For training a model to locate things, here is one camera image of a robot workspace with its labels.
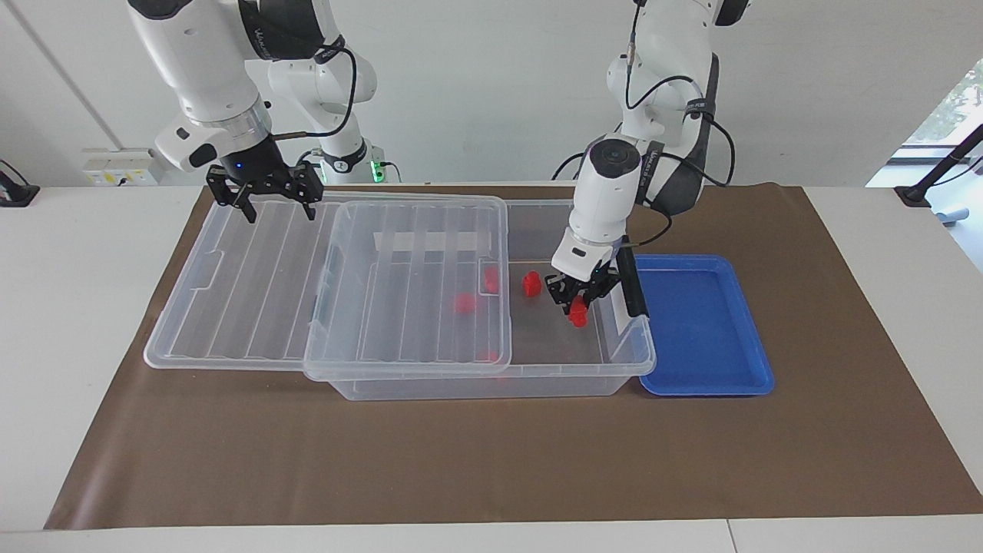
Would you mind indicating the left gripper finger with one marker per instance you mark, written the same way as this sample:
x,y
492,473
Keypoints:
x,y
561,290
603,290

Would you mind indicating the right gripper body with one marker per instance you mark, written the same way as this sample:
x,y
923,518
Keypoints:
x,y
253,165

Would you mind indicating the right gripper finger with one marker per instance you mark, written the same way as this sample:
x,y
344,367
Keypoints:
x,y
307,184
226,192

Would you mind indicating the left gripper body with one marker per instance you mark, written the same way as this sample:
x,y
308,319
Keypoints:
x,y
597,273

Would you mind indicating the red block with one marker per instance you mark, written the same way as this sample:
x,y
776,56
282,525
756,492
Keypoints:
x,y
531,284
490,279
464,303
578,312

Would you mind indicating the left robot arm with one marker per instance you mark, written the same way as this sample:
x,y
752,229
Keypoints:
x,y
610,192

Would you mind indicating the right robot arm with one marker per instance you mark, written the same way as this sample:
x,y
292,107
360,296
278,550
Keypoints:
x,y
203,61

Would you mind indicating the clear plastic box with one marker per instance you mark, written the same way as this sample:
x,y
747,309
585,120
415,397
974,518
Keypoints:
x,y
561,346

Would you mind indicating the blue plastic tray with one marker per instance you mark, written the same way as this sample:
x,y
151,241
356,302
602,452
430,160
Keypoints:
x,y
699,326

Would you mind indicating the clear plastic lid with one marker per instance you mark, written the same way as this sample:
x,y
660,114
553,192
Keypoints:
x,y
407,307

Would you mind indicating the black stand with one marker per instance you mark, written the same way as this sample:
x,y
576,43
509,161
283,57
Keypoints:
x,y
933,173
17,192

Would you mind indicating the white wall socket box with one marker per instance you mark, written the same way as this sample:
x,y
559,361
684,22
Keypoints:
x,y
119,167

